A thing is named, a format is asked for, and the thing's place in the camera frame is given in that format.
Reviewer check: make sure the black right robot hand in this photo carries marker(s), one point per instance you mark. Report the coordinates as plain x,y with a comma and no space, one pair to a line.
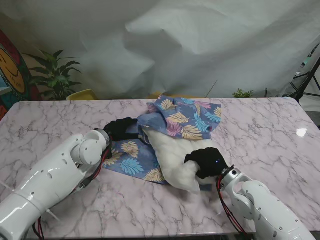
210,162

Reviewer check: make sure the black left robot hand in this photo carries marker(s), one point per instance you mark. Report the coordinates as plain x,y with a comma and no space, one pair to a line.
118,130

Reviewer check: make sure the white pillow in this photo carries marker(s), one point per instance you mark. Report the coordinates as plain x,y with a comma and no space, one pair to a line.
172,155

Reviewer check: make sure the blue leaf print pillowcase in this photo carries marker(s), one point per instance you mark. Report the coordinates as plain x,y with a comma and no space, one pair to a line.
185,117

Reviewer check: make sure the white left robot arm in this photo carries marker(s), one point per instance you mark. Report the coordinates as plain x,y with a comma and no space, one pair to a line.
55,175

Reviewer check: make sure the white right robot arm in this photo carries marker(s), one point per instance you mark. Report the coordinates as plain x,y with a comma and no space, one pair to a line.
265,205

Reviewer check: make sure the yellow plastic chair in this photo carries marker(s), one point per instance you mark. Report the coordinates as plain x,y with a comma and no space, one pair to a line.
82,95

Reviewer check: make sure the thin brown stick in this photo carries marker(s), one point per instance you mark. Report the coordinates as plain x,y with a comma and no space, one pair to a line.
211,89

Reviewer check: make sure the small green plant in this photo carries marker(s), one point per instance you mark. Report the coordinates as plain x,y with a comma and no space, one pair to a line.
242,94

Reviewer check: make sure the large green potted plant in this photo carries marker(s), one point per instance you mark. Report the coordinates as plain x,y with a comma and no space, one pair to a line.
56,77

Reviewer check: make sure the white backdrop sheet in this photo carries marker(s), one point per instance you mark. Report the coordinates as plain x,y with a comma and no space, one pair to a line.
160,45

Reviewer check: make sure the white zip tie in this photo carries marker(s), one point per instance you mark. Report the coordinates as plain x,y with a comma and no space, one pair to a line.
52,215

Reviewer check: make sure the colourful smiley face board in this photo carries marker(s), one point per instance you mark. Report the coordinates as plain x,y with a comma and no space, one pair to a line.
12,72

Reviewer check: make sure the black tripod stand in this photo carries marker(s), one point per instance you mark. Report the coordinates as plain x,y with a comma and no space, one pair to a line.
306,82

